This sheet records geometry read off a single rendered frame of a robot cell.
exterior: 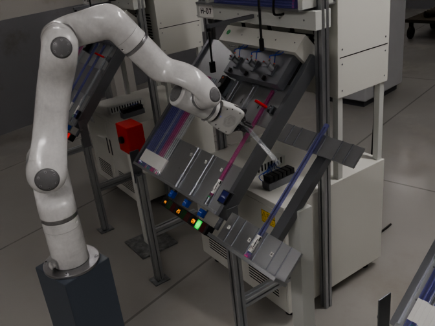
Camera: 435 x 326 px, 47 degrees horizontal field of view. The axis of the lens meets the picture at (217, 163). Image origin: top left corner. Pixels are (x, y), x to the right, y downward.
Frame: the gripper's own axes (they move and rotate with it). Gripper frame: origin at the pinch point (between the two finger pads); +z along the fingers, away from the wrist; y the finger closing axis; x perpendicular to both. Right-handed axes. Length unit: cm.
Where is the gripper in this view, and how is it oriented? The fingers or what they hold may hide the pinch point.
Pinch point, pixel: (245, 126)
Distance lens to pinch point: 181.2
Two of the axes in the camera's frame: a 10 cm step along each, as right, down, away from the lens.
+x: -3.6, -5.9, 7.3
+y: 5.7, -7.5, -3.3
